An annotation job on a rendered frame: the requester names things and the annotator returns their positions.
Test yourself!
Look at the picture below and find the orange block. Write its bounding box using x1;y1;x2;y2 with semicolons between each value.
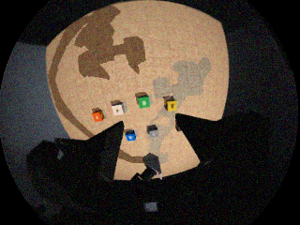
91;110;105;123

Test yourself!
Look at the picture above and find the green block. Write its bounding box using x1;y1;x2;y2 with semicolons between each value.
138;95;150;109

